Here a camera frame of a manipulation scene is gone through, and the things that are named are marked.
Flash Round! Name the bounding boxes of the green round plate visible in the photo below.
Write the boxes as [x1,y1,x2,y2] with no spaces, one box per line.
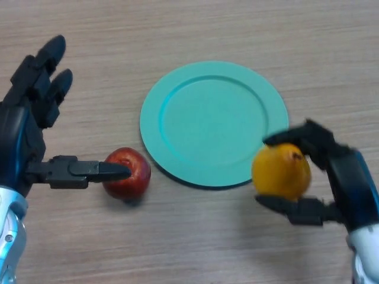
[139,60,290,190]

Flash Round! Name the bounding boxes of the yellow pear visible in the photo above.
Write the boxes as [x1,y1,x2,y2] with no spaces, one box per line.
[251,143,311,202]

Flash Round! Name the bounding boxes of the red apple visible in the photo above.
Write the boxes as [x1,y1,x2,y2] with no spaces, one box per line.
[102,147,152,202]

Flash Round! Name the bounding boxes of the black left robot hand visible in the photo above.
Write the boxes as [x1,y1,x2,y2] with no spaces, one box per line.
[0,34,133,198]

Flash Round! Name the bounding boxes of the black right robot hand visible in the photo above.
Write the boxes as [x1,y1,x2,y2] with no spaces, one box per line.
[255,119,379,234]

